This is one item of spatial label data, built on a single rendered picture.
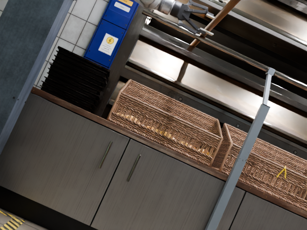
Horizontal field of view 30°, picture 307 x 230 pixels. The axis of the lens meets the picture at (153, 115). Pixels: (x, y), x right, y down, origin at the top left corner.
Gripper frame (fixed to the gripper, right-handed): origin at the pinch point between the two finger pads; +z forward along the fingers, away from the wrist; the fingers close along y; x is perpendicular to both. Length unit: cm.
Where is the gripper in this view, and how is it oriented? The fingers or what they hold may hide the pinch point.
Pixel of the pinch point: (210, 25)
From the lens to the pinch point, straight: 278.8
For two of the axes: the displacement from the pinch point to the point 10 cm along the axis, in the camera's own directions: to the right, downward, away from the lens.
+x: 0.7, -0.4, -10.0
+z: 9.1, 4.2, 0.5
